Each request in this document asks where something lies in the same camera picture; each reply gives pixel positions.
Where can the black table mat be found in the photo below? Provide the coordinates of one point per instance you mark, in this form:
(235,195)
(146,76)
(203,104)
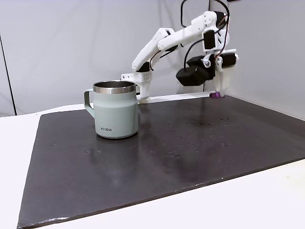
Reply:
(166,148)

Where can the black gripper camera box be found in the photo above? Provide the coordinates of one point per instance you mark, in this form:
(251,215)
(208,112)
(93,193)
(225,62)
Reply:
(193,74)

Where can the purple ribbed pen grip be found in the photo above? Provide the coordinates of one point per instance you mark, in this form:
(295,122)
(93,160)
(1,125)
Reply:
(215,95)

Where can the pale green steel mug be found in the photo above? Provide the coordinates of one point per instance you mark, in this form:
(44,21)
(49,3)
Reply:
(115,112)

